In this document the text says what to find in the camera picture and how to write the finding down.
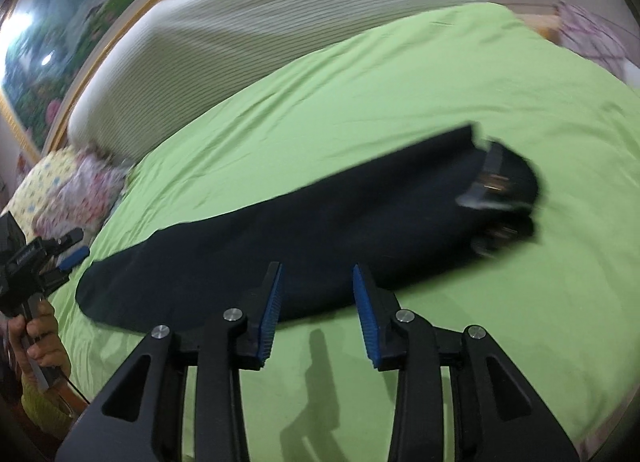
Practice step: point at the floral patterned pillow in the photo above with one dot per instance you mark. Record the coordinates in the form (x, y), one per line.
(65, 189)

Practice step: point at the person's left hand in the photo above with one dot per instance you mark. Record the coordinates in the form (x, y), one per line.
(45, 337)

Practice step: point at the green bed sheet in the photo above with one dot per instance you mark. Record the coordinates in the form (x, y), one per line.
(380, 121)

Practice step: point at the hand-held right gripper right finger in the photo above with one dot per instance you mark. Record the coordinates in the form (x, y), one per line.
(366, 317)

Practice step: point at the gold framed landscape painting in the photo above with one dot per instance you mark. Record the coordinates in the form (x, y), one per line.
(75, 26)

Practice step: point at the dark navy pants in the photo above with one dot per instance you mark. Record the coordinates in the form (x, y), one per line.
(310, 222)

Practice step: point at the white ribbed headboard cushion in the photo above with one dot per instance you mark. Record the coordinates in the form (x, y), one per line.
(260, 36)

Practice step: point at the person's left forearm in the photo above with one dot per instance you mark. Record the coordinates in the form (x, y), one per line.
(42, 402)

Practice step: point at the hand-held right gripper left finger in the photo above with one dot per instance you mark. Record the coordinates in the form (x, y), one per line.
(267, 314)

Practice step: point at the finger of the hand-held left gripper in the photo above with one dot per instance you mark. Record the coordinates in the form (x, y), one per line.
(75, 257)
(67, 237)

